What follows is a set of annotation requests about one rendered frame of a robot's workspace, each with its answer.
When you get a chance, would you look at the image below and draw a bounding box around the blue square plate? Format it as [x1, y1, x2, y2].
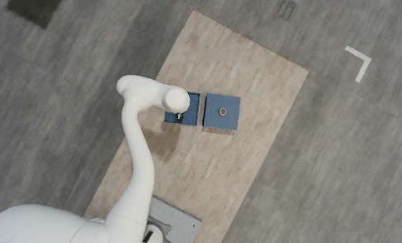
[204, 93, 241, 131]

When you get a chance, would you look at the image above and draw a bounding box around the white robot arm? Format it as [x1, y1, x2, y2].
[0, 75, 190, 243]

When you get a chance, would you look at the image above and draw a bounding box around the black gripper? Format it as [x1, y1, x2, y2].
[176, 113, 184, 122]

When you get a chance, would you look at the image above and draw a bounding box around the blue tray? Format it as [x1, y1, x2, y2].
[165, 92, 201, 126]

